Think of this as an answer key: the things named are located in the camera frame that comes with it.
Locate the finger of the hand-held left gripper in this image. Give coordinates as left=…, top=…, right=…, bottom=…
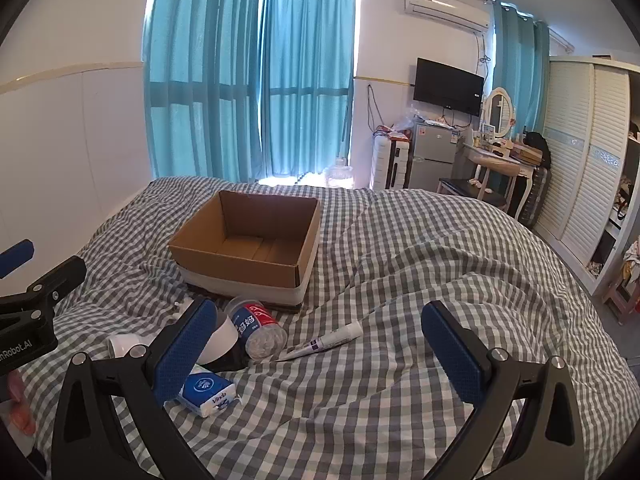
left=0, top=239, right=36, bottom=280
left=0, top=256, right=87, bottom=334

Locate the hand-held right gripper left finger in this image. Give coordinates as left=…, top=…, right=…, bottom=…
left=50, top=296, right=219, bottom=480

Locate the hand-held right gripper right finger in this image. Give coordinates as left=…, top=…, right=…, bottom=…
left=421, top=301, right=601, bottom=480

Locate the white handheld fan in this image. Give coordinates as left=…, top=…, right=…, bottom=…
left=107, top=311, right=251, bottom=374

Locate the blue white tissue packet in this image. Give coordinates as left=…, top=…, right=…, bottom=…
left=176, top=365, right=241, bottom=419

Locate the clear plastic cup red label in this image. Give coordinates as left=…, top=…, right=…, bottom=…
left=223, top=296, right=288, bottom=364

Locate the white ointment tube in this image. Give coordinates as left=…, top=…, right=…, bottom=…
left=274, top=322, right=364, bottom=362

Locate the brown cardboard box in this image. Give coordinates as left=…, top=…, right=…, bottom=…
left=167, top=190, right=322, bottom=314

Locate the person's left hand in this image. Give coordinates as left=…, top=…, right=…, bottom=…
left=0, top=367, right=39, bottom=436

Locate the grey white checkered blanket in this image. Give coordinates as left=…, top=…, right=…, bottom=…
left=10, top=176, right=633, bottom=480

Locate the dark bench stool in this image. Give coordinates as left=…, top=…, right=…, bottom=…
left=436, top=177, right=508, bottom=211

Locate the dark suitcase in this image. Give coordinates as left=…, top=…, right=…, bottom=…
left=517, top=165, right=551, bottom=227

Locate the pink stool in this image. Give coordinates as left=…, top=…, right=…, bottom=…
left=602, top=277, right=640, bottom=326

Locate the white vanity table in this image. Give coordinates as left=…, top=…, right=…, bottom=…
left=462, top=141, right=536, bottom=219

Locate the silver small fridge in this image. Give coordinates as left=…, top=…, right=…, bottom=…
left=407, top=121, right=461, bottom=192

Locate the white suitcase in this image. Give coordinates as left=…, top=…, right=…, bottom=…
left=370, top=136, right=412, bottom=191

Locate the clear water jug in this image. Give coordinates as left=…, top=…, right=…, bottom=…
left=325, top=159, right=355, bottom=190

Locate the brown boxes stack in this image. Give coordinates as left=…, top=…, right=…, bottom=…
left=507, top=142, right=544, bottom=166

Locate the black bag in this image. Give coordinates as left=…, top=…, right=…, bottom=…
left=522, top=131, right=552, bottom=171

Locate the white louvered wardrobe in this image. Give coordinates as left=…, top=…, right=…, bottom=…
left=532, top=55, right=640, bottom=297

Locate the wide teal curtain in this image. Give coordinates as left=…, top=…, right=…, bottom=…
left=142, top=0, right=266, bottom=184

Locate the clear plastic bag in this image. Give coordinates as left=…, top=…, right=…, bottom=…
left=392, top=105, right=426, bottom=143

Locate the white oval mirror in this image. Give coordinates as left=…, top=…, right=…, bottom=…
left=483, top=87, right=516, bottom=141

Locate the narrow teal curtain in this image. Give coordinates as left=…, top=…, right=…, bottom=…
left=260, top=0, right=357, bottom=189

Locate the teal curtain beside mirror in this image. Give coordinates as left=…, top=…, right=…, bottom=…
left=490, top=0, right=551, bottom=132

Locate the white air conditioner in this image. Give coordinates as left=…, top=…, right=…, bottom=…
left=404, top=0, right=492, bottom=35

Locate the black wall television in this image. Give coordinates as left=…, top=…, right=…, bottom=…
left=413, top=58, right=486, bottom=117

